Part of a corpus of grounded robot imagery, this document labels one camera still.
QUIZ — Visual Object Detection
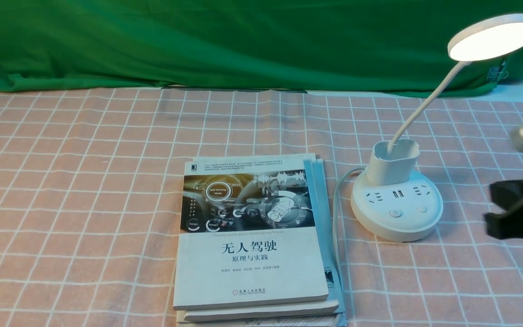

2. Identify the blue bottom book in stack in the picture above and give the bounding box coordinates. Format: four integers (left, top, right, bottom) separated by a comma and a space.
175, 154, 347, 327

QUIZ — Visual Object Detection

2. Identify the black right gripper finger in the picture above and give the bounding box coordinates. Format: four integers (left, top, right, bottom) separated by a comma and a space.
489, 169, 523, 214

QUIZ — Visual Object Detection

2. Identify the metal binder clip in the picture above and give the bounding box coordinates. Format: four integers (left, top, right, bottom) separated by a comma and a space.
486, 65, 509, 84

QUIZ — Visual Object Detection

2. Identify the green backdrop cloth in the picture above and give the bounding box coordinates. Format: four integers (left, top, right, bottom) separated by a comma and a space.
0, 0, 523, 97

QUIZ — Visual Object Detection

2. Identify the pink checkered tablecloth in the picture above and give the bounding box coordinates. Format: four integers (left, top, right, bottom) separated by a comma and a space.
0, 89, 523, 327

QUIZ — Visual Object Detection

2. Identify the white self-driving book top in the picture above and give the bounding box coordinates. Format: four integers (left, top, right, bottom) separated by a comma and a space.
173, 154, 329, 311

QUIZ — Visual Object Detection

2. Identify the white lamp power cable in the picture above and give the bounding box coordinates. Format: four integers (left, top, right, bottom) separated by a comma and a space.
331, 166, 367, 268

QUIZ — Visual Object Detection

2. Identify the white desk lamp with sockets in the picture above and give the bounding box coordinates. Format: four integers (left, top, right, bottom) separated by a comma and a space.
350, 13, 523, 243

